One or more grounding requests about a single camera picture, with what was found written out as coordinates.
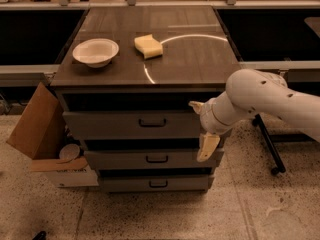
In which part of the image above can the white cardboard box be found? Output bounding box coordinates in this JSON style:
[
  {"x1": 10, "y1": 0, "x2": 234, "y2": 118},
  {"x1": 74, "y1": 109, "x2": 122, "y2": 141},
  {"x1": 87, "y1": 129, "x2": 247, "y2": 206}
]
[{"x1": 30, "y1": 156, "x2": 98, "y2": 187}]

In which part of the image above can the grey drawer cabinet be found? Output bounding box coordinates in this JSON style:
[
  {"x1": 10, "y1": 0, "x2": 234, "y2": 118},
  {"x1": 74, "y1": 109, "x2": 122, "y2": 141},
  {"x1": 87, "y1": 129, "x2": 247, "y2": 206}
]
[{"x1": 52, "y1": 6, "x2": 240, "y2": 192}]

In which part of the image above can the white bowl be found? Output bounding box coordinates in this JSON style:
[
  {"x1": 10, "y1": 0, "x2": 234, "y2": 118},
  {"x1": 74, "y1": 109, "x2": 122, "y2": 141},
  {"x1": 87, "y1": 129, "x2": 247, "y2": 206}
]
[{"x1": 72, "y1": 38, "x2": 119, "y2": 68}]

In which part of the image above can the black object at bottom edge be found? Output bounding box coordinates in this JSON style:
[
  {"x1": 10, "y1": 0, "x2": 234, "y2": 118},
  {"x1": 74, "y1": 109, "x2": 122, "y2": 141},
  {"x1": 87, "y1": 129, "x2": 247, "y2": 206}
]
[{"x1": 32, "y1": 231, "x2": 47, "y2": 240}]

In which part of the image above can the grey bottom drawer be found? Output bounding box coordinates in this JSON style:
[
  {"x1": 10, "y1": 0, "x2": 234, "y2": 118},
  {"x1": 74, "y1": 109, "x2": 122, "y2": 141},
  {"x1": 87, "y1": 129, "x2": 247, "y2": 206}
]
[{"x1": 98, "y1": 175, "x2": 213, "y2": 193}]

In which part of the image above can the yellow sponge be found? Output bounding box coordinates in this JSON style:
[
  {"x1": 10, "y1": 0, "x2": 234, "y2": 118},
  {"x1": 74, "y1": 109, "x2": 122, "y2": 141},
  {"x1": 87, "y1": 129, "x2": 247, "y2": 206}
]
[{"x1": 134, "y1": 34, "x2": 163, "y2": 59}]

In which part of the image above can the grey middle drawer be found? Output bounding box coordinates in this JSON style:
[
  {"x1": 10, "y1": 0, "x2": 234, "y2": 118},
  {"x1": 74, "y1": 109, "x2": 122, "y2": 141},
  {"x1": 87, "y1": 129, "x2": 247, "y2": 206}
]
[{"x1": 84, "y1": 148, "x2": 224, "y2": 170}]

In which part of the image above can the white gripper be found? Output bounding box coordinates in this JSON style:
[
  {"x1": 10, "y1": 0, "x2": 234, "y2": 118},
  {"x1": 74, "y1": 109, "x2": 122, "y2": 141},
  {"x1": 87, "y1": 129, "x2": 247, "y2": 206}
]
[{"x1": 188, "y1": 97, "x2": 233, "y2": 162}]

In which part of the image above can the black wheeled stand leg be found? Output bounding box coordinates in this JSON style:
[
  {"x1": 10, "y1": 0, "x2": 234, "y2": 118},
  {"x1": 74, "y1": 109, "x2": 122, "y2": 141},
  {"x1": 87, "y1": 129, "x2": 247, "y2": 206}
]
[{"x1": 252, "y1": 115, "x2": 286, "y2": 175}]

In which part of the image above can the brown cardboard box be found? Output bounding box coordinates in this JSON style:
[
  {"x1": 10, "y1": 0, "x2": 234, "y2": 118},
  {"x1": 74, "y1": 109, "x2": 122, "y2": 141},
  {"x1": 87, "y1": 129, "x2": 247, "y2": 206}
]
[{"x1": 7, "y1": 83, "x2": 65, "y2": 160}]

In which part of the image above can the grey drawer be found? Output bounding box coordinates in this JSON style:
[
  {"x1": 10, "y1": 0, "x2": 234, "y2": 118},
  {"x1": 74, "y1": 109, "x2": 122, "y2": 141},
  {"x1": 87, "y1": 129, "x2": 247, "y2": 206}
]
[
  {"x1": 84, "y1": 148, "x2": 224, "y2": 170},
  {"x1": 98, "y1": 175, "x2": 213, "y2": 193},
  {"x1": 63, "y1": 110, "x2": 205, "y2": 140}
]

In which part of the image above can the grey top drawer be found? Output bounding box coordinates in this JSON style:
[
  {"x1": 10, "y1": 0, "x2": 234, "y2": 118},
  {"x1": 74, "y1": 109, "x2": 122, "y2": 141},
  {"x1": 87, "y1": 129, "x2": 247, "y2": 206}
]
[{"x1": 63, "y1": 110, "x2": 205, "y2": 140}]

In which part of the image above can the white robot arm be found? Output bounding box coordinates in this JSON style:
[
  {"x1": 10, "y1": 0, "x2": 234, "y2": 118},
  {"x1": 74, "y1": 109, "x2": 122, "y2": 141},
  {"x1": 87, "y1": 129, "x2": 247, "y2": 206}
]
[{"x1": 189, "y1": 69, "x2": 320, "y2": 162}]

